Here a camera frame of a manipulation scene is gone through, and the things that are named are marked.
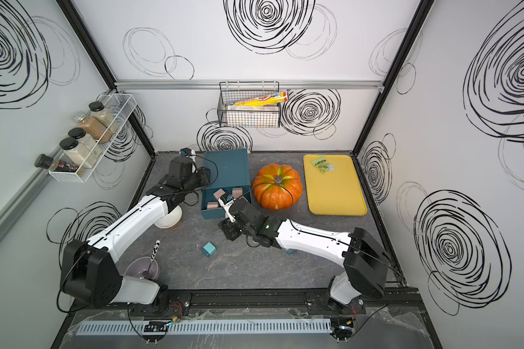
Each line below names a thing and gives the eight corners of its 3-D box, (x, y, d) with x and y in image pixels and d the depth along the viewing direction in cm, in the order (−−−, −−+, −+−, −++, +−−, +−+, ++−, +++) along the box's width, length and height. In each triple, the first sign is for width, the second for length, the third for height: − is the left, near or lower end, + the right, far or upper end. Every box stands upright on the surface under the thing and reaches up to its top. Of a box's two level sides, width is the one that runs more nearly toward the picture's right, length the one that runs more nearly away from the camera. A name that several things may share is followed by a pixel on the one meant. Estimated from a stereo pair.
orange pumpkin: (253, 214, 97) (251, 199, 88) (254, 180, 110) (253, 163, 100) (300, 214, 97) (303, 199, 88) (296, 180, 110) (299, 163, 100)
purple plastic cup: (133, 279, 80) (123, 274, 75) (139, 262, 84) (130, 257, 79) (161, 279, 80) (153, 274, 75) (166, 262, 84) (159, 257, 79)
